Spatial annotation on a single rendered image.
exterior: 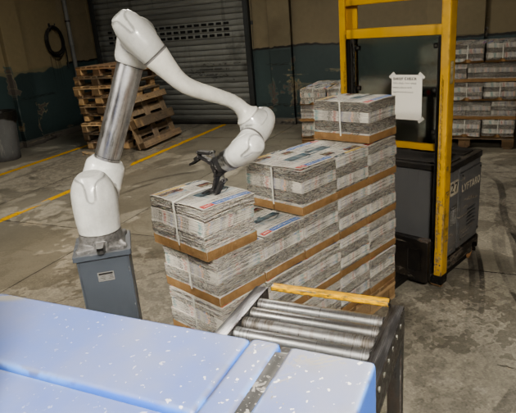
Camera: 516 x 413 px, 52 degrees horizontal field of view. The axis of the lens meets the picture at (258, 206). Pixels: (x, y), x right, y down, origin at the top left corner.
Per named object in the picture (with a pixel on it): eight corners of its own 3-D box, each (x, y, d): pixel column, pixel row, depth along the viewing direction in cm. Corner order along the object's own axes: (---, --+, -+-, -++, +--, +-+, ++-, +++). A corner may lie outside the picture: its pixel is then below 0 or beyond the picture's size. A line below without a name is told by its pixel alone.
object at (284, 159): (244, 162, 275) (243, 160, 274) (280, 150, 294) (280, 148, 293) (299, 171, 250) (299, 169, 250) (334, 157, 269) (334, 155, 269)
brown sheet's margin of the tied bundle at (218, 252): (183, 252, 225) (182, 243, 224) (233, 231, 244) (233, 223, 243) (207, 262, 214) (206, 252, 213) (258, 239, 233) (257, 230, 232)
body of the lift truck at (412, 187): (358, 256, 403) (356, 154, 377) (395, 233, 440) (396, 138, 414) (445, 280, 357) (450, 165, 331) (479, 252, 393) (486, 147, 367)
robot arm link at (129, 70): (71, 211, 203) (78, 195, 224) (113, 220, 208) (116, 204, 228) (119, 8, 185) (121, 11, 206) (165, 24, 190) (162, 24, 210)
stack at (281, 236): (182, 389, 271) (159, 239, 243) (320, 297, 348) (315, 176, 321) (234, 424, 245) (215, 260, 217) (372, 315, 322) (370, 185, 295)
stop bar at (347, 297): (273, 286, 198) (273, 282, 198) (391, 302, 181) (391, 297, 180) (270, 290, 195) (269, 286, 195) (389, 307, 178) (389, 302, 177)
